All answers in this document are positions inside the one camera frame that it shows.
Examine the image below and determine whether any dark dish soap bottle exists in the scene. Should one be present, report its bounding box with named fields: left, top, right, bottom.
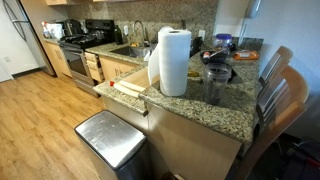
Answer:
left=114, top=24, right=124, bottom=46

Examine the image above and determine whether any white spray bottle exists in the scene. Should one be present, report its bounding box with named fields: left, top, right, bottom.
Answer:
left=41, top=21, right=51, bottom=39

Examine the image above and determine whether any wooden cutting board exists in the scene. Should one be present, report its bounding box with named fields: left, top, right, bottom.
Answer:
left=113, top=66, right=161, bottom=99

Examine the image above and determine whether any white paper towel roll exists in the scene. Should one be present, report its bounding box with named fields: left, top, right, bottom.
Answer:
left=147, top=25, right=193, bottom=98

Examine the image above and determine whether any small yellow object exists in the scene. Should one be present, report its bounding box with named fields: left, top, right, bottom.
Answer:
left=187, top=69, right=202, bottom=79

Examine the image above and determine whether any steel kitchen sink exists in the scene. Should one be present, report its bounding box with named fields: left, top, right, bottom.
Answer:
left=109, top=44, right=152, bottom=58

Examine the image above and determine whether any beige cabinet with drawers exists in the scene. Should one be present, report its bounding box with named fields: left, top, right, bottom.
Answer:
left=84, top=49, right=148, bottom=84

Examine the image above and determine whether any chrome gooseneck faucet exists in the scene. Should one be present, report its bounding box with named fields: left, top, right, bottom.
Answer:
left=132, top=19, right=150, bottom=48

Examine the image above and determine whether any clear grey plastic tumbler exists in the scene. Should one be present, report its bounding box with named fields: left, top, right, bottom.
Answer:
left=203, top=62, right=233, bottom=106

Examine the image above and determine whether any beige counter base cabinet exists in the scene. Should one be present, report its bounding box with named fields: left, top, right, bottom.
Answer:
left=101, top=94, right=243, bottom=180

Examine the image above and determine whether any stainless steel trash can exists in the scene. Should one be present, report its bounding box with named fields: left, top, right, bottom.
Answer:
left=73, top=109, right=153, bottom=180

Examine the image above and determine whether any black plastic tray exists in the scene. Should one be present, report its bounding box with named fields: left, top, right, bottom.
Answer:
left=199, top=64, right=239, bottom=84

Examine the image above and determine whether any clear jar with purple lid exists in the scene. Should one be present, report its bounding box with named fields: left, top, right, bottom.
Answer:
left=213, top=33, right=235, bottom=54

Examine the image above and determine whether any black and steel stove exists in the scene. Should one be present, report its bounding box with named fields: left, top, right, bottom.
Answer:
left=59, top=18, right=116, bottom=98

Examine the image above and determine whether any orange snack package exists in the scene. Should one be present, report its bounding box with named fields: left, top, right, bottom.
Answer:
left=232, top=49, right=260, bottom=62

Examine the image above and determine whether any black coffee maker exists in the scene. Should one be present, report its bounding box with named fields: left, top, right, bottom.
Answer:
left=61, top=18, right=84, bottom=37

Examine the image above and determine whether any wooden slat-back chair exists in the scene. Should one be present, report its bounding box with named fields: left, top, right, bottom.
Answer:
left=258, top=45, right=294, bottom=101
left=229, top=64, right=310, bottom=180

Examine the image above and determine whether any white countertop appliance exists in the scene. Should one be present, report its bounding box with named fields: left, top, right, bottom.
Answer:
left=46, top=22, right=65, bottom=41

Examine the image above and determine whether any stainless steel refrigerator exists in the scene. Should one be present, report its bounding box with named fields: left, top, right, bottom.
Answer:
left=2, top=0, right=56, bottom=77

